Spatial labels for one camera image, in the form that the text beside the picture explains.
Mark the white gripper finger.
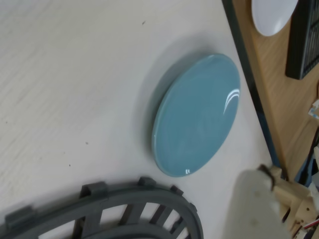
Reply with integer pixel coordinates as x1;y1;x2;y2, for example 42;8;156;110
222;164;292;239

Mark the blue round dish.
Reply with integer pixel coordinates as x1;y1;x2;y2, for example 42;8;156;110
151;53;241;178

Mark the black slatted tray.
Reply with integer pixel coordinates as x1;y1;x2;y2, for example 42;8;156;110
285;0;319;80

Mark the white round plate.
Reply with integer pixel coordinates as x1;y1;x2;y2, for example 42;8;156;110
251;0;299;36

